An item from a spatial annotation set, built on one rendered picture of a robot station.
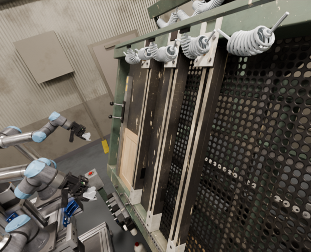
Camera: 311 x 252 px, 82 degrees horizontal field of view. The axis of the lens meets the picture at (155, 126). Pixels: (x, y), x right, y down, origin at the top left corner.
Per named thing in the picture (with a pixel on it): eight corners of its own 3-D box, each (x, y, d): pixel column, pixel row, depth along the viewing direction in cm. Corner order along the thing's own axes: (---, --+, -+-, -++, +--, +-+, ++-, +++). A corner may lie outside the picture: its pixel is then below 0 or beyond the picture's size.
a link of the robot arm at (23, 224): (41, 222, 117) (29, 208, 111) (32, 242, 105) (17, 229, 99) (24, 228, 117) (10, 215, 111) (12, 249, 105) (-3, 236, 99)
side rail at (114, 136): (116, 162, 203) (107, 163, 198) (128, 61, 181) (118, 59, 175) (118, 164, 199) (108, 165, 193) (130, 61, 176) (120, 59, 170)
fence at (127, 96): (119, 173, 180) (115, 173, 178) (130, 76, 160) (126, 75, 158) (120, 175, 176) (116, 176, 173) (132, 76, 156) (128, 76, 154)
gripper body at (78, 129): (86, 130, 145) (73, 122, 139) (79, 139, 146) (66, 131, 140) (86, 127, 152) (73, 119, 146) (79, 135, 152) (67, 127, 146)
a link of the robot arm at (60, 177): (46, 188, 80) (49, 178, 87) (56, 192, 82) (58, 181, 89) (57, 175, 80) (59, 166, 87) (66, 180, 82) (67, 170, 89)
